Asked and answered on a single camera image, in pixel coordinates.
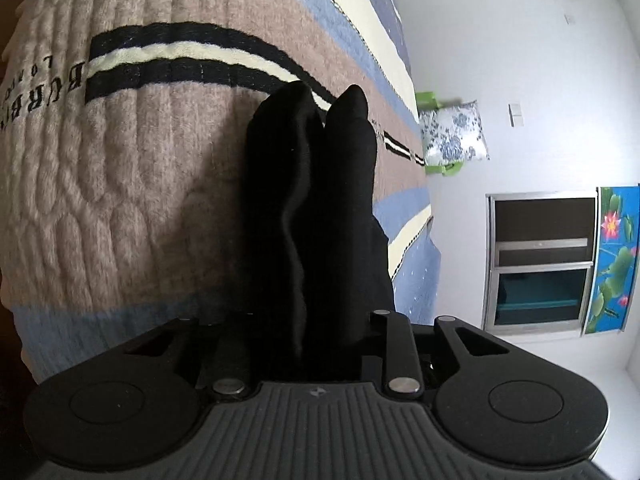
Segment black pants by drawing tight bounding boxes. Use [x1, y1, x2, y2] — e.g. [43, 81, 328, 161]
[242, 80, 398, 383]

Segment flower wall poster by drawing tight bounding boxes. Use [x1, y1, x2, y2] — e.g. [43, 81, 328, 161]
[584, 185, 640, 335]

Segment blue floral pillow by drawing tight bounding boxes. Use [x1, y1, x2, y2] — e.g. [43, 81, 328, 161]
[419, 100, 490, 164]

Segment green plastic chair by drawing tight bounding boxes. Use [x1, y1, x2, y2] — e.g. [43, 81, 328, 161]
[416, 90, 464, 179]

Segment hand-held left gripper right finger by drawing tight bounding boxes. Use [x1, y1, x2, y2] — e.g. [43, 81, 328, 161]
[369, 309, 507, 397]

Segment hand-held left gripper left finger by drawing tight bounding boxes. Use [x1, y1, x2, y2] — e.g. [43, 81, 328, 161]
[120, 316, 253, 402]

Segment metal framed window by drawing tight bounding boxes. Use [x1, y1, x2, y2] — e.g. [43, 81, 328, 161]
[482, 190, 599, 337]

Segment striped quilted bedspread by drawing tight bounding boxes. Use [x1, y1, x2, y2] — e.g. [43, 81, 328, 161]
[0, 0, 444, 386]

